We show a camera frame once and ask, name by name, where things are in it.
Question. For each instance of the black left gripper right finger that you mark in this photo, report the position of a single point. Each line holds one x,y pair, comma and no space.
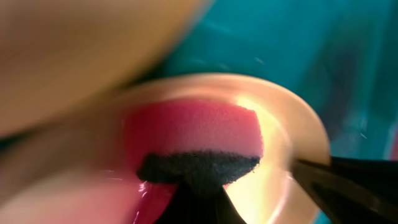
351,190

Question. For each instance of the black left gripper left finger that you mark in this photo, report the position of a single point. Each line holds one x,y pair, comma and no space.
187,207

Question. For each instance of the green and orange sponge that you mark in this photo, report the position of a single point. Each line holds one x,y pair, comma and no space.
204,144

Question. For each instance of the yellow plate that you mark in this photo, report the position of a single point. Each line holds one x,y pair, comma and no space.
57,55
77,170

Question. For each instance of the blue plastic tray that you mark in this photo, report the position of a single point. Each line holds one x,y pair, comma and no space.
340,57

